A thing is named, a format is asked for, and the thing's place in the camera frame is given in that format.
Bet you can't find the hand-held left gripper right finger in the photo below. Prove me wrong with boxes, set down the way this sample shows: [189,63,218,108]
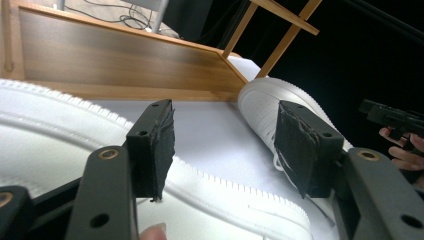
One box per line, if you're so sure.
[273,99,345,199]

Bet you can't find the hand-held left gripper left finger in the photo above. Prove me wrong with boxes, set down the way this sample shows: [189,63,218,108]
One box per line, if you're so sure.
[126,99,176,203]

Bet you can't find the white sneaker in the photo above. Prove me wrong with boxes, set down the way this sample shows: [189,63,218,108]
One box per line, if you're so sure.
[237,77,354,174]
[0,78,314,240]

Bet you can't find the wooden shoe rack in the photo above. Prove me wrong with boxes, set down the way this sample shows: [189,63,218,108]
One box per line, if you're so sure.
[0,0,323,103]

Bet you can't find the black curtain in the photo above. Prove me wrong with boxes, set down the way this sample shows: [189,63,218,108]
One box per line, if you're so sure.
[233,0,424,158]

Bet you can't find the grey metal stand leg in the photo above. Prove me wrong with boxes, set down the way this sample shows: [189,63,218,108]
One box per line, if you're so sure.
[151,0,170,34]

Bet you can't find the black floor cables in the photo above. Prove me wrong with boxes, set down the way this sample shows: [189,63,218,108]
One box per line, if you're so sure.
[64,0,154,32]

